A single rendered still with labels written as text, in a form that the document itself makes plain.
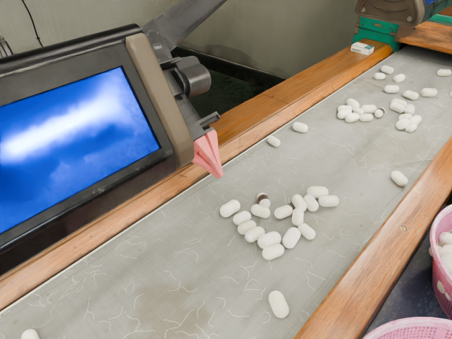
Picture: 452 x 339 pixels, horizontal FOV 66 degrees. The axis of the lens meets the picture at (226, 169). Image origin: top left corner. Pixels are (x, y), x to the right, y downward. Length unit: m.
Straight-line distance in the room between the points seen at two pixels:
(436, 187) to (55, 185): 0.63
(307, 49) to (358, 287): 2.08
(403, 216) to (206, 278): 0.32
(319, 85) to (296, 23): 1.51
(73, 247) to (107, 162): 0.40
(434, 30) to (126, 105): 1.15
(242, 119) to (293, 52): 1.75
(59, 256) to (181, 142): 0.40
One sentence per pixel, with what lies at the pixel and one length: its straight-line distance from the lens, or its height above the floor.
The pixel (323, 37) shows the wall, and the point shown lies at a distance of 2.39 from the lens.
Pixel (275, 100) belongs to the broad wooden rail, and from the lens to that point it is 0.88.
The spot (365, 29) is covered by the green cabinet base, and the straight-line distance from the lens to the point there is 1.39.
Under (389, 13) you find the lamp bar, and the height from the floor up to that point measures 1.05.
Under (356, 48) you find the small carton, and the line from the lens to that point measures 1.23.
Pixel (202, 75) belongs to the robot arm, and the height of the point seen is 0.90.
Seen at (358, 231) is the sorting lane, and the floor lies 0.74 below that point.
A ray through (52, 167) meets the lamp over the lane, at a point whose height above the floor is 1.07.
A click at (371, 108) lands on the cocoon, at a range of 0.92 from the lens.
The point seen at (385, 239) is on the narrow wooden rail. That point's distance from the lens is 0.57.
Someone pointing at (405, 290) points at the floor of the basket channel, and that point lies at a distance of 0.64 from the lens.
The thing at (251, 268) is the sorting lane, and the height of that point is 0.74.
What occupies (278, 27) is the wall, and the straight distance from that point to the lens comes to 2.54.
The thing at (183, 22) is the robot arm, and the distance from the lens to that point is 0.69.
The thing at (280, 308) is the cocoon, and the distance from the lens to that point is 0.47.
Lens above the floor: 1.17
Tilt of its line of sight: 39 degrees down
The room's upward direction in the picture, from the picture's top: straight up
